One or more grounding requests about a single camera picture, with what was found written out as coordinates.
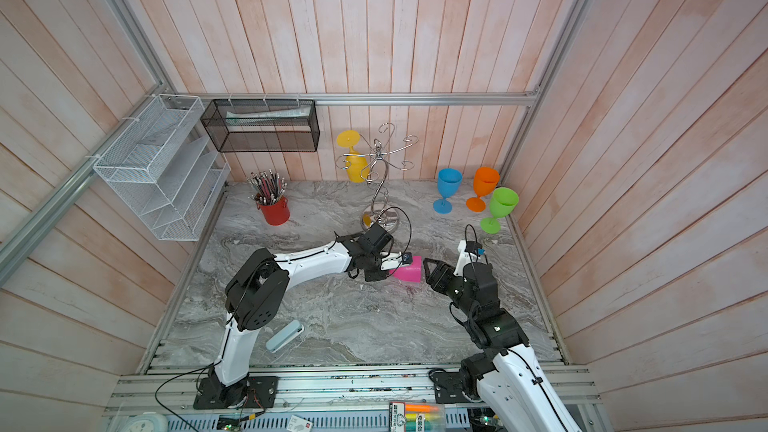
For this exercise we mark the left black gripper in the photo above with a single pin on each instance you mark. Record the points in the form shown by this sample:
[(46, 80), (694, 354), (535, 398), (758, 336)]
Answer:
[(374, 276)]

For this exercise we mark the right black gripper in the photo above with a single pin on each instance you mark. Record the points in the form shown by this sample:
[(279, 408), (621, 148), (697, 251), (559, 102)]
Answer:
[(442, 272)]

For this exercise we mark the pink wine glass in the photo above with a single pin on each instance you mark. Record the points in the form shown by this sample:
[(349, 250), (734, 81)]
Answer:
[(411, 272)]

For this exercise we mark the blue wine glass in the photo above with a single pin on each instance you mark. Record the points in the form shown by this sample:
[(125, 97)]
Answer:
[(448, 183)]

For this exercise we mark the green wine glass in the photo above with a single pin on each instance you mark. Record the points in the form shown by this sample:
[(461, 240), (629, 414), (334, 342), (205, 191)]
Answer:
[(502, 203)]

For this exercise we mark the yellow wine glass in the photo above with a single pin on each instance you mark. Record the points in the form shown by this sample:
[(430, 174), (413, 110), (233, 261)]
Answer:
[(351, 161)]

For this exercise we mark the orange wine glass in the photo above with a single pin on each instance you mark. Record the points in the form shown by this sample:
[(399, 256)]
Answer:
[(484, 183)]

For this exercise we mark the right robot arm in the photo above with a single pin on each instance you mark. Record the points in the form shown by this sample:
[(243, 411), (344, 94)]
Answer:
[(506, 374)]

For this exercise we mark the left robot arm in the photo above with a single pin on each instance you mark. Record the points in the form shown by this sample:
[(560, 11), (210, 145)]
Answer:
[(255, 294)]

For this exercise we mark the chrome wine glass rack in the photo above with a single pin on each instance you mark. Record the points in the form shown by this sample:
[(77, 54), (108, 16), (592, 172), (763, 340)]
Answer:
[(379, 155)]

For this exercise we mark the red pencil cup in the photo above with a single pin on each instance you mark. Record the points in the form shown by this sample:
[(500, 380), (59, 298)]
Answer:
[(277, 213)]

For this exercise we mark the light blue case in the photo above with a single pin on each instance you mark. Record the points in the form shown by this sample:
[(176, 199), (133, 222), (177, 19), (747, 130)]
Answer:
[(284, 336)]

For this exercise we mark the bundle of pencils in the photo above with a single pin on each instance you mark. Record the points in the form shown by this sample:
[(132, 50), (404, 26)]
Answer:
[(268, 187)]

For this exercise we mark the highlighter marker box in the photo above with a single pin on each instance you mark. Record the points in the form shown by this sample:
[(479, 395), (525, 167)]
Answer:
[(416, 417)]

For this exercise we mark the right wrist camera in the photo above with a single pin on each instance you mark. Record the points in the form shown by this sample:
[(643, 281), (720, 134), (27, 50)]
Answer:
[(469, 251)]

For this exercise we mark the black mesh wall basket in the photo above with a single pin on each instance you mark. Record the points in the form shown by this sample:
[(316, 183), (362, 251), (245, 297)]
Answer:
[(262, 125)]

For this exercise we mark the white mesh wall shelf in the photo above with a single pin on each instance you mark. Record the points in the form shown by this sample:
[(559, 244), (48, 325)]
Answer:
[(169, 178)]

